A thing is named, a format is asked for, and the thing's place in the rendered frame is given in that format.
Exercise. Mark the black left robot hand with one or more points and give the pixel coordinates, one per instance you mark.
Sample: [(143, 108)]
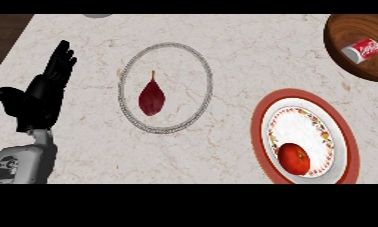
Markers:
[(42, 96)]

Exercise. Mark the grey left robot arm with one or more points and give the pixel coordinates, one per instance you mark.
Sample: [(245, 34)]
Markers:
[(25, 164)]

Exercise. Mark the clear glass plate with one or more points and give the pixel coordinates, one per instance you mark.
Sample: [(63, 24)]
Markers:
[(129, 111)]

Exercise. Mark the red rimmed white plate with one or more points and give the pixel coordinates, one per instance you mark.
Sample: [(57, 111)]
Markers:
[(305, 131)]

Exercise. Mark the brown wooden bowl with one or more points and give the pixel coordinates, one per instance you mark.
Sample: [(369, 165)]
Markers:
[(352, 32)]

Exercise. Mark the red and white can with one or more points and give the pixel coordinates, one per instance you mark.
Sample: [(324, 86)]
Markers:
[(363, 50)]

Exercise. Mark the grey round object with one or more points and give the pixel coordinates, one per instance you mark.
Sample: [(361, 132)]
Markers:
[(98, 15)]

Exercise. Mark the red tomato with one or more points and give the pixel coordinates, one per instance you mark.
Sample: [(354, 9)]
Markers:
[(295, 159)]

